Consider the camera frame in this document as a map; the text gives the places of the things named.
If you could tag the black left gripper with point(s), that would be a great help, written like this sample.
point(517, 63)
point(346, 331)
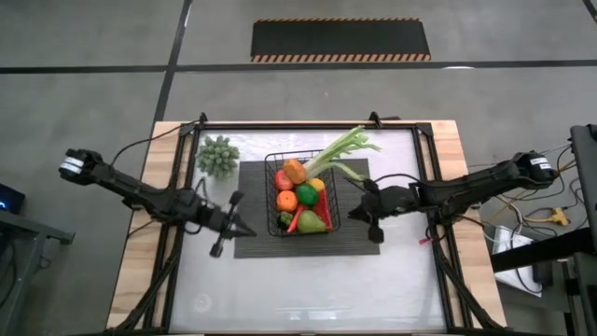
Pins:
point(214, 219)

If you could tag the black floor mat hazard stripes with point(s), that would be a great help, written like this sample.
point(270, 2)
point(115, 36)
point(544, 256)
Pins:
point(340, 39)

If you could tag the yellow power plug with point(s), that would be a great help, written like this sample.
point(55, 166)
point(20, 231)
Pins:
point(557, 217)

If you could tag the green pear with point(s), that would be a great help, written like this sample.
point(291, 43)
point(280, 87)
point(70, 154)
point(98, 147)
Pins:
point(309, 223)

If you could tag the white paper sheet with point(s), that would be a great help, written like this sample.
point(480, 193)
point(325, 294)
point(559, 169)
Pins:
point(506, 238)

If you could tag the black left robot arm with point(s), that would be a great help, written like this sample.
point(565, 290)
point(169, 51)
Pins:
point(130, 189)

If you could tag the red chili pepper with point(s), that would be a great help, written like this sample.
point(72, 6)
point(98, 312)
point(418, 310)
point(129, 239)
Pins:
point(294, 224)

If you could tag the red apple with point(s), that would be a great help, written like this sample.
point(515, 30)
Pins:
point(281, 181)

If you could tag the dark green bell pepper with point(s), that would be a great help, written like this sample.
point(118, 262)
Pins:
point(307, 194)

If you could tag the orange carrot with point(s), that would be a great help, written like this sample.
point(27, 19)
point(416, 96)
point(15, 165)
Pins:
point(295, 171)

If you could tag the green grape bunch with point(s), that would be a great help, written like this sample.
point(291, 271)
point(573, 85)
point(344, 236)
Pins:
point(217, 158)

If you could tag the black aluminium table frame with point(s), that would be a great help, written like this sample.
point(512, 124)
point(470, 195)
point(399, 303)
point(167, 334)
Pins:
point(303, 126)

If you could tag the black power adapter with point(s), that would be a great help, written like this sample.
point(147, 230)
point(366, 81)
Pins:
point(543, 275)

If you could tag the orange tangerine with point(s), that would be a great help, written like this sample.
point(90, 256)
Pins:
point(287, 201)

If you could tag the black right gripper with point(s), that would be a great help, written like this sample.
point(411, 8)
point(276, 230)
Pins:
point(392, 203)

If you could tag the yellow lemon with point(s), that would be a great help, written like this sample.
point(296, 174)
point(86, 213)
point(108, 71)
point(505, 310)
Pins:
point(317, 184)

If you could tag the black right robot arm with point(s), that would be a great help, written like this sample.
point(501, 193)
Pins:
point(466, 191)

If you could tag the grey metal cart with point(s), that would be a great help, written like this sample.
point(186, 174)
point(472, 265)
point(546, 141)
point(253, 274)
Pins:
point(28, 226)

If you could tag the green white leek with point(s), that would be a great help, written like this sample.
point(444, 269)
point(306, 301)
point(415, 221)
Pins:
point(333, 151)

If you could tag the black metal bar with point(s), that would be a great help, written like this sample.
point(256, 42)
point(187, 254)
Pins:
point(536, 252)

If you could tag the red tape piece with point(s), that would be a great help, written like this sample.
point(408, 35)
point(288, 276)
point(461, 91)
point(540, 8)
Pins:
point(425, 241)

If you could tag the grey woven placemat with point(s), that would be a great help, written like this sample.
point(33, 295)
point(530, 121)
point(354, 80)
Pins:
point(354, 238)

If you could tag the black box blue light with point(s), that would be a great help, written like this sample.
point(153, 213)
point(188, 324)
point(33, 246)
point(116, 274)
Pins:
point(10, 200)

